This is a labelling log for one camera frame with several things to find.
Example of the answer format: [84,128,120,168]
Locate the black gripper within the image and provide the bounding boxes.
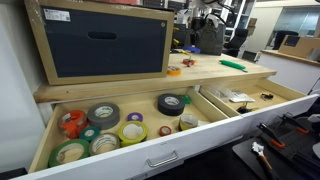
[188,15,208,49]

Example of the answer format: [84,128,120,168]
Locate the blue masking tape roll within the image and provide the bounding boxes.
[183,45,202,55]

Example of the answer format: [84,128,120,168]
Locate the orange masking tape roll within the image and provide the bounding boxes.
[166,65,182,77]

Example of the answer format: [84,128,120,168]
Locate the small green tape roll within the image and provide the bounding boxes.
[178,94,193,105]

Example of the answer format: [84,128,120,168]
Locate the yellow and black tape roll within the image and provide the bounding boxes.
[178,113,200,132]

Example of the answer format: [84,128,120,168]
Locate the tiny red tape roll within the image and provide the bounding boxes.
[158,125,173,137]

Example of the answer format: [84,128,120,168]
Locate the purple tape roll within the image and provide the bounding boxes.
[126,111,144,123]

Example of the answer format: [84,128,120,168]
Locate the wooden drawer white front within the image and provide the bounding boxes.
[13,77,320,180]

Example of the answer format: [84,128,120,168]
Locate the yellow-green tape roll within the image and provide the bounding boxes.
[117,120,149,148]

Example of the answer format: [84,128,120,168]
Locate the white tape roll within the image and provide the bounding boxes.
[88,132,121,157]

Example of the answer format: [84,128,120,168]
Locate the small teal tape roll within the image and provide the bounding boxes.
[78,125,101,143]

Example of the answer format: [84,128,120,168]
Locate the orange tape roll in plastic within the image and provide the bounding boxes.
[58,109,89,140]

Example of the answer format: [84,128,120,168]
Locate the large green tape roll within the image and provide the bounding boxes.
[48,138,91,168]

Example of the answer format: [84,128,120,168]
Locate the dark grey fabric bag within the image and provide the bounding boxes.
[199,22,227,56]

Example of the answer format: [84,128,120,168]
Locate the yellow clamps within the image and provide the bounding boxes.
[171,25,182,48]

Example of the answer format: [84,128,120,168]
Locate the black office chair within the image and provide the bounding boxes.
[272,30,300,51]
[223,28,250,58]

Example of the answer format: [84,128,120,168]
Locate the white shelving unit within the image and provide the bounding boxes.
[219,0,258,41]

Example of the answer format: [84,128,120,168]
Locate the clear plastic boxes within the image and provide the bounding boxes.
[213,87,234,102]

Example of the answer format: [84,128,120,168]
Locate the silver plastic bag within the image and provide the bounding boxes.
[229,91,256,104]

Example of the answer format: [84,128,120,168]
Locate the black and yellow spring clamp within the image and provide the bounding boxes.
[236,101,259,115]

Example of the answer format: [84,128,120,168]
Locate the black clamp with screw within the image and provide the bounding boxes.
[259,92,275,102]

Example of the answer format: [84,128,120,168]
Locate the white counter with wood top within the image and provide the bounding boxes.
[258,49,320,95]

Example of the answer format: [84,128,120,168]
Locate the framed dark panel board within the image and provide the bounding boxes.
[23,0,176,87]

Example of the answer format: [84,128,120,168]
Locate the brown cardboard box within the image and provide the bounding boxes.
[278,34,320,62]

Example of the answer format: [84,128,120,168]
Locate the black and orange spring clamp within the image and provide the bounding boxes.
[256,122,286,150]
[279,112,311,136]

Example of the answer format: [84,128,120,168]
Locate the black cart tray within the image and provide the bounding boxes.
[232,113,320,180]

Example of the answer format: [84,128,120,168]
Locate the green handled tool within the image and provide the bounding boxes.
[218,59,249,73]

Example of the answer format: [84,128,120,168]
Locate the metal drawer handle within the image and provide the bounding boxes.
[145,149,179,168]

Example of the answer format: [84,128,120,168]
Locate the grey duct tape roll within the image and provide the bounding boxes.
[86,101,121,131]

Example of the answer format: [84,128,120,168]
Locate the white tool with orange handle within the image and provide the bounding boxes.
[251,141,274,171]

